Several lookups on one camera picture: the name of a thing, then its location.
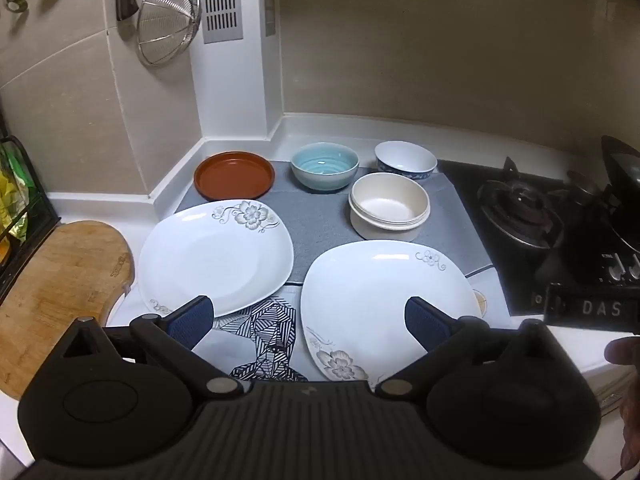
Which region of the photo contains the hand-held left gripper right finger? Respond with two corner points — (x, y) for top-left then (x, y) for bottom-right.
(372, 296), (581, 396)

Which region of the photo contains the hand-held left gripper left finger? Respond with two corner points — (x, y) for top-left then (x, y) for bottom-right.
(47, 295), (246, 396)

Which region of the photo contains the brown round plate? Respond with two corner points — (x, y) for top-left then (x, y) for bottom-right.
(194, 151), (276, 204)

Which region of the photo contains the white bowl with blue pattern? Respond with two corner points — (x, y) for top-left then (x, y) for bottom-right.
(375, 140), (438, 181)

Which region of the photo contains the light blue ribbed bowl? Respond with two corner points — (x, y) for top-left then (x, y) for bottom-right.
(291, 142), (360, 192)

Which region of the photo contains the person's right hand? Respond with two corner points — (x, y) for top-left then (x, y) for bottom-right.
(604, 337), (640, 472)

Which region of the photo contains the black glass gas stove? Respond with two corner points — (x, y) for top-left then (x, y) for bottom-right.
(437, 160), (640, 317)

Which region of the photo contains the black stove burner grate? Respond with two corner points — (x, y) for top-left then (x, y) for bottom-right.
(475, 156), (568, 251)

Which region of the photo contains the black wok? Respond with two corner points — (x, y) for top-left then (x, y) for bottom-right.
(600, 135), (640, 251)

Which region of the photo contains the wooden cutting board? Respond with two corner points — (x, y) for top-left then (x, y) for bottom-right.
(0, 220), (133, 401)

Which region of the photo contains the grey printed mat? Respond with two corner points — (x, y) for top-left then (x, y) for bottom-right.
(107, 160), (496, 383)

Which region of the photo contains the yellow green snack packet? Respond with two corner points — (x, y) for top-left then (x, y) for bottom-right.
(0, 142), (28, 241)

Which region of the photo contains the steel mesh strainer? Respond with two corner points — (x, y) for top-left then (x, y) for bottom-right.
(137, 0), (202, 67)

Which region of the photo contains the grey vent grille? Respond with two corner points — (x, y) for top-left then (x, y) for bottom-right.
(198, 0), (244, 43)

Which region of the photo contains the black wire rack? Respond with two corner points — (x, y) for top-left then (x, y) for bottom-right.
(0, 135), (61, 301)

